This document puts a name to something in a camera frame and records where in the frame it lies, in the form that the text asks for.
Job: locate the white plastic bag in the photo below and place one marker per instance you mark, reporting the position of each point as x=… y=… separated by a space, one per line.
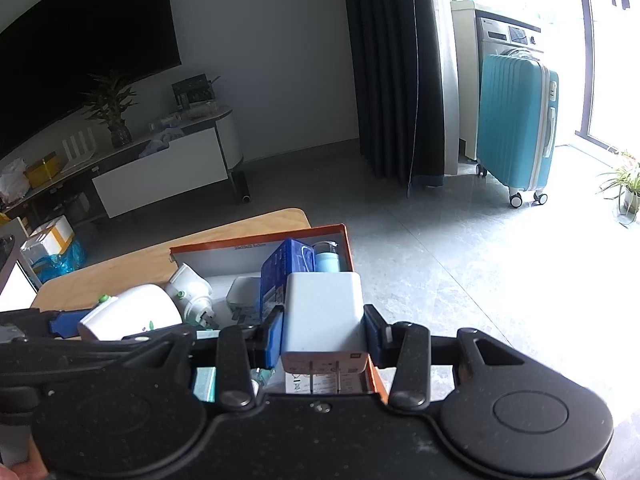
x=14 y=185

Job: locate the white yellow cardboard box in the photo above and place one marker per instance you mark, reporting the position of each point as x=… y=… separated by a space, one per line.
x=50 y=239

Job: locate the white router with antennas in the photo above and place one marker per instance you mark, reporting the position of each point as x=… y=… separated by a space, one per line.
x=79 y=148

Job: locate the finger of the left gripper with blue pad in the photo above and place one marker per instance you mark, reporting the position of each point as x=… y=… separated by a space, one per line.
x=64 y=323

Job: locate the white rectangular power adapter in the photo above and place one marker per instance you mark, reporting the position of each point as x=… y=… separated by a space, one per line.
x=323 y=329

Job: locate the teal white carton box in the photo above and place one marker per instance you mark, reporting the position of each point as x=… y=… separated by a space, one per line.
x=203 y=358

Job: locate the long low TV console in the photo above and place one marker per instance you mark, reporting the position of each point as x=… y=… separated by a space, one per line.
x=206 y=152

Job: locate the washing machine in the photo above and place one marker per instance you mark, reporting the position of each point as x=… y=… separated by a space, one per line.
x=478 y=33

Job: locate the orange white shallow box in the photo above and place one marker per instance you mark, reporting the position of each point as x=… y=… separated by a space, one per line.
x=220 y=263

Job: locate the bamboo plant in glass vase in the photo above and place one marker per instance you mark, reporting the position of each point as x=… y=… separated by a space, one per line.
x=106 y=103

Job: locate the blue plastic bag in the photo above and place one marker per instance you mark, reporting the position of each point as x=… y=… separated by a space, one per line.
x=50 y=267

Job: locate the light blue jar clear lid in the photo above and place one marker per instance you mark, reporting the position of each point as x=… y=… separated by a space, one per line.
x=326 y=256

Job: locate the person's left hand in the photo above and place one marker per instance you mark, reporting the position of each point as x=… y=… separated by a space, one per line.
x=31 y=469

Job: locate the small potted plant by window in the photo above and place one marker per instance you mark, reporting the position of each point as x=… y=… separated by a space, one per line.
x=622 y=186

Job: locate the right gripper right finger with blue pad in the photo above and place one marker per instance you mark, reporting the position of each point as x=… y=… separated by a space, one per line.
x=405 y=347

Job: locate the white plug-in device green button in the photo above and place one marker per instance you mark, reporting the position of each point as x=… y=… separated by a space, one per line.
x=136 y=310

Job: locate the framed picture on console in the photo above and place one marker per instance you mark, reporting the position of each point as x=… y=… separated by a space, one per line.
x=191 y=91

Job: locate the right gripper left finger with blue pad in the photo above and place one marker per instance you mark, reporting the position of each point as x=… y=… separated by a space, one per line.
x=240 y=351

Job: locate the white product box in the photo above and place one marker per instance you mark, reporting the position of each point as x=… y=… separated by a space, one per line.
x=323 y=384

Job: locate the teal hard-shell suitcase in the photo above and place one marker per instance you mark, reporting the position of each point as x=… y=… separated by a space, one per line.
x=519 y=100

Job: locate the dark blue curtain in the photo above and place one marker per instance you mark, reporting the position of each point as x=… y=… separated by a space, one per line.
x=398 y=84

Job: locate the yellow box on console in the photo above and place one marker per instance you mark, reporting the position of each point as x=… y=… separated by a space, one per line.
x=43 y=170

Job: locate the small white charger cube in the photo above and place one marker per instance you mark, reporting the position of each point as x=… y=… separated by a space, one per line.
x=243 y=295

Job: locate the large black wall television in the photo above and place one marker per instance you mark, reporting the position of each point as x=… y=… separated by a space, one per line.
x=53 y=54

